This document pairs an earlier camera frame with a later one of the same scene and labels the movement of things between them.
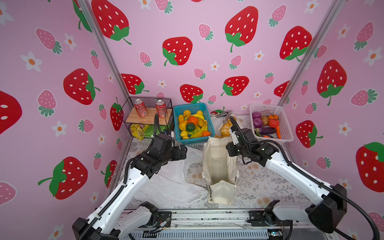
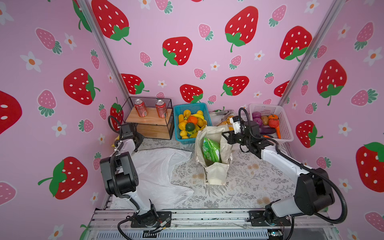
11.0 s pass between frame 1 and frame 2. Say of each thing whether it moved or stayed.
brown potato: stayed
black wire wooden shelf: stayed
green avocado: stayed
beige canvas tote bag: moved
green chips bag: moved
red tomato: stayed
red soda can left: stayed
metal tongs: stayed
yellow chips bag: moved
